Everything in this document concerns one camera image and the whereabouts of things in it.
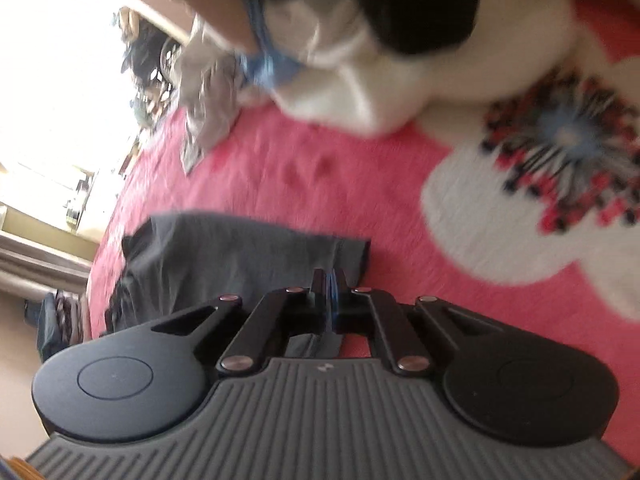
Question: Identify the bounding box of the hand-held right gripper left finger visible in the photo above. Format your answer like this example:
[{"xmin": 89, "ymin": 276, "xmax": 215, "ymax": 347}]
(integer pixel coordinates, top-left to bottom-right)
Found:
[{"xmin": 150, "ymin": 268, "xmax": 332, "ymax": 376}]

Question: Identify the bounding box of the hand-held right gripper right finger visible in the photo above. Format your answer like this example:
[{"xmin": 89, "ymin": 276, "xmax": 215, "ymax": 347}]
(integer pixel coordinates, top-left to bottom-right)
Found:
[{"xmin": 330, "ymin": 267, "xmax": 508, "ymax": 376}]

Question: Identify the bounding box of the dark grey garment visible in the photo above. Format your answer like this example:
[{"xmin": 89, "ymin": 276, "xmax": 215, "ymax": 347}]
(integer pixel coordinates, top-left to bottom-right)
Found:
[{"xmin": 102, "ymin": 212, "xmax": 372, "ymax": 356}]

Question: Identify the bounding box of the red floral blanket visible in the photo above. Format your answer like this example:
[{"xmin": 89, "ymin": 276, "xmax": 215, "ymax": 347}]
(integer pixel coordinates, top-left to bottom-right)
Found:
[{"xmin": 85, "ymin": 0, "xmax": 640, "ymax": 480}]

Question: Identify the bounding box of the grey white cloth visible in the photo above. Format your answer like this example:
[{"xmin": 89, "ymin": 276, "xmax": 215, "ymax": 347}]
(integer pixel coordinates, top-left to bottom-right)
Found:
[{"xmin": 177, "ymin": 15, "xmax": 246, "ymax": 176}]

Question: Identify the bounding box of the light blue cloth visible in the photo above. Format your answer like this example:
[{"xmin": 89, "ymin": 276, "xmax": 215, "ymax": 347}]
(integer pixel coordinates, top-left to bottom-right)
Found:
[{"xmin": 230, "ymin": 0, "xmax": 306, "ymax": 88}]

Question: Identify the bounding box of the folded plaid clothing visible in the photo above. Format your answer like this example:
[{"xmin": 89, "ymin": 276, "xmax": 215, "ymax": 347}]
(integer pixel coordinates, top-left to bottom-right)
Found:
[{"xmin": 52, "ymin": 287, "xmax": 83, "ymax": 331}]

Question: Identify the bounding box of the grey curtain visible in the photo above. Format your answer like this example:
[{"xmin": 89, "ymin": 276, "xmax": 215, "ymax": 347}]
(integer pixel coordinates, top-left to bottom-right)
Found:
[{"xmin": 0, "ymin": 232, "xmax": 93, "ymax": 296}]

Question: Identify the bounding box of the wheelchair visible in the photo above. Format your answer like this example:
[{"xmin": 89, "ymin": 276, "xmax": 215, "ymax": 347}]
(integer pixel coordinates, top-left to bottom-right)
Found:
[{"xmin": 120, "ymin": 7, "xmax": 178, "ymax": 126}]

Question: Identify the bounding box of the black cloth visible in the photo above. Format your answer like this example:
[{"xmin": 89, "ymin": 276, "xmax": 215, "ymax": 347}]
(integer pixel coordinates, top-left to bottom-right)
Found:
[{"xmin": 260, "ymin": 0, "xmax": 483, "ymax": 56}]

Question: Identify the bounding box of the large window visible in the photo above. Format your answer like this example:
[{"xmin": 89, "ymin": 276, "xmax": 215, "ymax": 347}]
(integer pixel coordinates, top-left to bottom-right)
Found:
[{"xmin": 0, "ymin": 0, "xmax": 166, "ymax": 201}]

